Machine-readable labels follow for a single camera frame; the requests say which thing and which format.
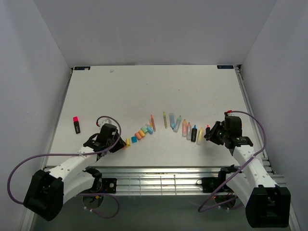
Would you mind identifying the pastel green cap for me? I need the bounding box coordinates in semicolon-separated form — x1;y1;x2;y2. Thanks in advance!
141;126;148;134

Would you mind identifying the pastel orange cap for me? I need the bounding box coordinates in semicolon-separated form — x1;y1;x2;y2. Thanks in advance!
138;129;145;137

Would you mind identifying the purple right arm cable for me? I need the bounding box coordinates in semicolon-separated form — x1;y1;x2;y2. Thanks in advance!
198;110;267;213

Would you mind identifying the blue label sticker left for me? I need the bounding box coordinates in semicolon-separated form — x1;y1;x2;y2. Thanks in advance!
74;66;90;71

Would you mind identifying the blue label sticker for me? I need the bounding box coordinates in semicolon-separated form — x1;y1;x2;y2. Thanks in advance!
74;66;90;71
217;65;234;69

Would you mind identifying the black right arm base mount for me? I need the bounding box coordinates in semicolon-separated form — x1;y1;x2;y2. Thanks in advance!
196;165;249;193

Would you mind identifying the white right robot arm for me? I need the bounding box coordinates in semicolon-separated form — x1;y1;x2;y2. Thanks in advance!
204;110;291;228

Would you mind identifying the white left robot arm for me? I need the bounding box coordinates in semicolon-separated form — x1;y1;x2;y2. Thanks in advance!
23;123;126;221

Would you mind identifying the aluminium table rail frame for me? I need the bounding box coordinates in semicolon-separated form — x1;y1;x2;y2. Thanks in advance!
27;166;289;197

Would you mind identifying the thin yellow highlighter pen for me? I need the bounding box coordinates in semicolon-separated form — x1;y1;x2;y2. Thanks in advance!
163;111;167;129

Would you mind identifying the pastel blue cap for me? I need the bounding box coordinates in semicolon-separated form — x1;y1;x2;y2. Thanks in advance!
146;126;154;134

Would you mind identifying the pastel orange highlighter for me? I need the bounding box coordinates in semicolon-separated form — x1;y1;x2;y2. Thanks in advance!
182;119;187;137

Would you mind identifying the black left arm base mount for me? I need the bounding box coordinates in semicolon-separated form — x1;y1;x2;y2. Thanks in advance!
81;167;117;193

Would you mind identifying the black orange-capped highlighter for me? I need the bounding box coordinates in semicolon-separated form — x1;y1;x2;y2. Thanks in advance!
205;124;210;135

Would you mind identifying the blue label sticker right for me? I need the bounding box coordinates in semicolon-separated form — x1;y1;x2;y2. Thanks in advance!
217;65;234;69

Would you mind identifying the black pink-capped highlighter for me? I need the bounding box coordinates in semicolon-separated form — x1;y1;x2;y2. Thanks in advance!
73;116;80;134

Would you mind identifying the orange-capped clear highlighter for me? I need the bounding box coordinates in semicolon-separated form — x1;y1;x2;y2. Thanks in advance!
186;122;192;140

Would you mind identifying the thin orange pen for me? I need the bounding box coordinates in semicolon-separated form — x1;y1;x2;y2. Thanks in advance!
151;115;156;132

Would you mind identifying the bright blue cap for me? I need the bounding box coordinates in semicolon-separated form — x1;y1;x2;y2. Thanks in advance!
131;136;137;143

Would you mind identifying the pale yellow highlighter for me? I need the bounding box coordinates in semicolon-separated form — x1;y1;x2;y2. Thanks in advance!
196;127;204;145

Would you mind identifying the yellow cap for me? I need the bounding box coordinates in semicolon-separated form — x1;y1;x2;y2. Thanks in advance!
126;138;131;147

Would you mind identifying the black blue-capped highlighter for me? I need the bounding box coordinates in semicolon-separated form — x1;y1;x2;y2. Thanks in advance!
191;125;197;142

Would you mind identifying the pastel green highlighter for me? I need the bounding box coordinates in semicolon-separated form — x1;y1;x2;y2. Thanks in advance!
173;116;181;132

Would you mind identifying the coral orange cap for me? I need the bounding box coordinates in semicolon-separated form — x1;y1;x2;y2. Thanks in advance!
135;132;142;140

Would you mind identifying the pastel blue highlighter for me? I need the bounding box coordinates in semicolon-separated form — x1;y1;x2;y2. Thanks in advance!
169;113;175;129

